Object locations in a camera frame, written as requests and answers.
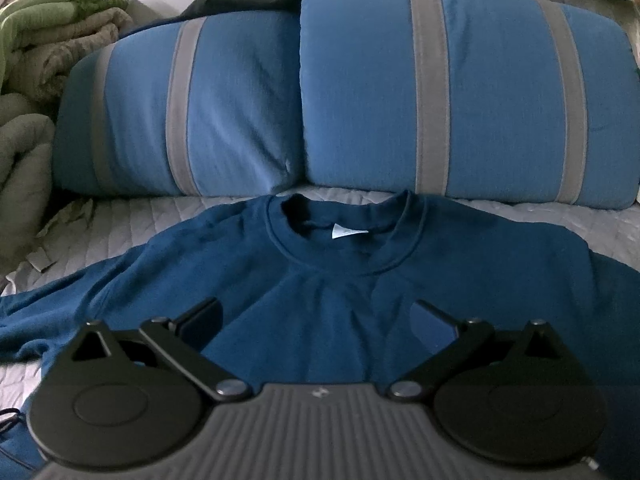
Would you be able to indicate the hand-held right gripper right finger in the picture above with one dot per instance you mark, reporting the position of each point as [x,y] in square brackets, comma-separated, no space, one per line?
[434,331]

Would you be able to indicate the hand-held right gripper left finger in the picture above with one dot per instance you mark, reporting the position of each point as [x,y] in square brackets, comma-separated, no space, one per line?
[204,318]

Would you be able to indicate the dark blue sweatshirt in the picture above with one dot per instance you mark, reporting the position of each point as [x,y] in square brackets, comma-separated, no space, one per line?
[325,305]

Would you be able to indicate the blue pillow with grey stripes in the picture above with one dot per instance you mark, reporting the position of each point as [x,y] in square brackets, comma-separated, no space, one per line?
[180,110]
[465,90]

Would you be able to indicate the green and beige folded blanket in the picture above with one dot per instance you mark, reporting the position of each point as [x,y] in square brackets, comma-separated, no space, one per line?
[40,70]

